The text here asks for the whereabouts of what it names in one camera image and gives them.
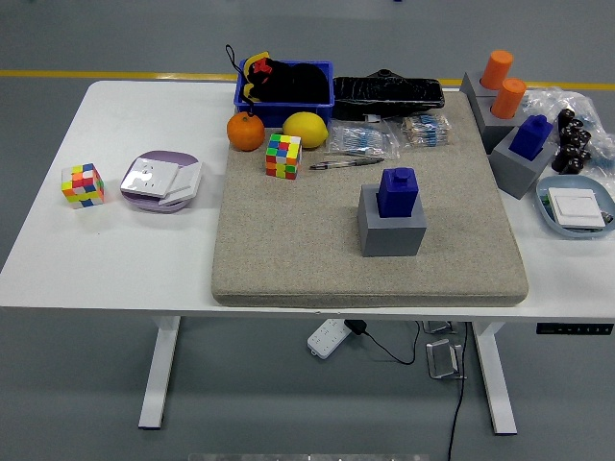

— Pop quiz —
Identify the black plastic-wrapped flat object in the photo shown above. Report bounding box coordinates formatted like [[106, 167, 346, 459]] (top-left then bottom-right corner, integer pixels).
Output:
[[332, 68, 446, 121]]

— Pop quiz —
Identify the grey-brown fabric mat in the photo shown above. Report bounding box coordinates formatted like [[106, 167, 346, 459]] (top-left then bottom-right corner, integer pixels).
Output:
[[210, 90, 529, 308]]

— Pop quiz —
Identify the large metal bracket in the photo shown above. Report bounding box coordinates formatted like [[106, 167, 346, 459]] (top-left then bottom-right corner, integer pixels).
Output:
[[426, 338, 467, 380]]

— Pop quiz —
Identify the small colourful puzzle cube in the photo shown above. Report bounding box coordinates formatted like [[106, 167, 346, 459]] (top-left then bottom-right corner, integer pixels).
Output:
[[61, 162, 106, 210]]

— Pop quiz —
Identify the white wall switch panel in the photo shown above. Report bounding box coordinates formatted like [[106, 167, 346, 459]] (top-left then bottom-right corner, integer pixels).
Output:
[[547, 187, 607, 230], [158, 161, 204, 206]]

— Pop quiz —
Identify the yellow lemon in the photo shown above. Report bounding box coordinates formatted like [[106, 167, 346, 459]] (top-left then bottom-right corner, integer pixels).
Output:
[[282, 111, 331, 149]]

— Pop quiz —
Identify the black pouch with yellow trim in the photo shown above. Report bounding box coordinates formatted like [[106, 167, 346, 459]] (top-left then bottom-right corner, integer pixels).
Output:
[[239, 51, 332, 105]]

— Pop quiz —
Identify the white wall socket panel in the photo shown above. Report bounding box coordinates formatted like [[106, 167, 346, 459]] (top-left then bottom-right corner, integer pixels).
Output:
[[119, 157, 184, 198]]

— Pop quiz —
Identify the white power strip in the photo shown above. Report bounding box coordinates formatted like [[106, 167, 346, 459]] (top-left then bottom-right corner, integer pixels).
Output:
[[307, 319, 350, 359]]

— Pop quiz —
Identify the grey seal holder block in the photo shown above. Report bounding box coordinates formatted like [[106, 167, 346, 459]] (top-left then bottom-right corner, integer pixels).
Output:
[[490, 125, 556, 200], [357, 183, 428, 258], [459, 71, 499, 100], [473, 95, 525, 155]]

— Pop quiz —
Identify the white table leg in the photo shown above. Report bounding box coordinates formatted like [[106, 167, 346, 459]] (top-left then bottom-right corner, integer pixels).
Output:
[[137, 315, 183, 430], [470, 320, 519, 436]]

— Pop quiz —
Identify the orange cylinder seal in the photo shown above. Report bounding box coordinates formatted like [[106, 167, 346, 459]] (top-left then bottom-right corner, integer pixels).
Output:
[[490, 77, 529, 120], [480, 49, 514, 91]]

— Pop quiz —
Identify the purple plate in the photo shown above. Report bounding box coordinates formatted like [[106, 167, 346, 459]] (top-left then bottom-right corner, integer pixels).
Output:
[[119, 150, 203, 214]]

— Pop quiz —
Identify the large clear resistor bag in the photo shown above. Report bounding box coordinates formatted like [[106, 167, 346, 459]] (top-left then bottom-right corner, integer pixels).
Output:
[[329, 119, 403, 161]]

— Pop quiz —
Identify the long black floor cable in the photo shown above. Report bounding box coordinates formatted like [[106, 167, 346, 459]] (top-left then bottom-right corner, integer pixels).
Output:
[[446, 321, 470, 461]]

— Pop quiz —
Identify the silver ballpoint pen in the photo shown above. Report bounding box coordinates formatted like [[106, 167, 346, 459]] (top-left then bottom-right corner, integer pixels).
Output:
[[309, 157, 385, 172]]

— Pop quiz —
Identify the black strap loop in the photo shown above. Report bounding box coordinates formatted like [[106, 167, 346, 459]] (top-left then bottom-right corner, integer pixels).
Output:
[[224, 43, 256, 119]]

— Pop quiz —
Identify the blue plastic bin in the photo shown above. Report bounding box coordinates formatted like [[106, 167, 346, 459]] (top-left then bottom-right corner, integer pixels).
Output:
[[233, 59, 336, 130]]

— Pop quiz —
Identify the orange fruit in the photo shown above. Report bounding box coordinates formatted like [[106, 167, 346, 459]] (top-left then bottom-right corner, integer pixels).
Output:
[[226, 112, 266, 153]]

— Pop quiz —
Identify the crumpled clear plastic bag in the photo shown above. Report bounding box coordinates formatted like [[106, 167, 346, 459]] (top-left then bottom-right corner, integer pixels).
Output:
[[521, 85, 615, 169]]

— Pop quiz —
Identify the thin black plug cable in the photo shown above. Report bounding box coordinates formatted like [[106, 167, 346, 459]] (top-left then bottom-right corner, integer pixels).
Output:
[[359, 320, 422, 365]]

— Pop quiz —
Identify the light blue plate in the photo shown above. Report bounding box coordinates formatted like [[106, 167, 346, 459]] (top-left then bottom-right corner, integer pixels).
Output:
[[535, 175, 615, 239]]

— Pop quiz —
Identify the black table control panel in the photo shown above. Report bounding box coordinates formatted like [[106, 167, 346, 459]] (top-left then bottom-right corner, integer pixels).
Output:
[[536, 324, 615, 336]]

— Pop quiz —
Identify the blue square seal stamp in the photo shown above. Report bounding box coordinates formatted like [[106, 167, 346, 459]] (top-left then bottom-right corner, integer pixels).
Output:
[[508, 114, 554, 162], [375, 166, 420, 220]]

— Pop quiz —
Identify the small clear resistor bag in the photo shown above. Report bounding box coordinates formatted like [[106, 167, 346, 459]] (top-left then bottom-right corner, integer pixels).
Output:
[[401, 113, 453, 150]]

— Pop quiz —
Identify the large colourful puzzle cube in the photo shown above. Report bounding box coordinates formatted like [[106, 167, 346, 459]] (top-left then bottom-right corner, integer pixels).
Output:
[[265, 133, 303, 181]]

